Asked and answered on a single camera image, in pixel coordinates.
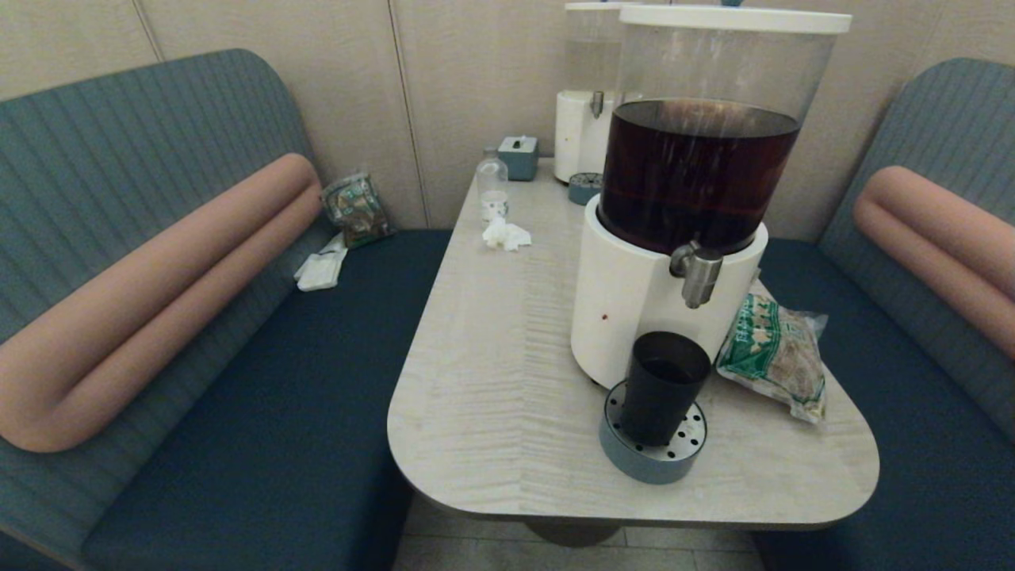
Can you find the clear water dispenser white base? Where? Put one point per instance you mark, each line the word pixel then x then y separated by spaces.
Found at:
pixel 579 136

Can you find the green grain snack bag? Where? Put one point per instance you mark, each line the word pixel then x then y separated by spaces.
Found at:
pixel 771 358

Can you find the blue-grey tissue box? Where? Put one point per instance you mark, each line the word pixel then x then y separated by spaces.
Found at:
pixel 517 159

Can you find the large dark tea dispenser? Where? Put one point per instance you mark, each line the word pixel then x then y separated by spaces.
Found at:
pixel 698 178

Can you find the steel dispenser tap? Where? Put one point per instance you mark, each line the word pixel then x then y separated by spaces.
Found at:
pixel 698 274

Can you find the blue-grey perforated drip tray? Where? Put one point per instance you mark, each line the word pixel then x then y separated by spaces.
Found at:
pixel 652 466

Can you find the white napkin pack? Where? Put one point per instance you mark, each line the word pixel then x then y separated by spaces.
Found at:
pixel 319 272

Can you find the dark green snack bag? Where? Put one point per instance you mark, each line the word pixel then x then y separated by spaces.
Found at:
pixel 355 210

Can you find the clear plastic bottle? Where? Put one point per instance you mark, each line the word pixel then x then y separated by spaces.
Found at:
pixel 492 185

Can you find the pink bolster cushion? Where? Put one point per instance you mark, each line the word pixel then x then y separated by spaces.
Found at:
pixel 944 239
pixel 158 295

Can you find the small blue-grey drip tray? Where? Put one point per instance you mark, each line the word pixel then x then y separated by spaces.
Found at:
pixel 584 190

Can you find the crumpled white tissue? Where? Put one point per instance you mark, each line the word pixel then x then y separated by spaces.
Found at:
pixel 504 235

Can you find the black plastic cup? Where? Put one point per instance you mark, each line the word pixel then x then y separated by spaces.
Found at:
pixel 663 388

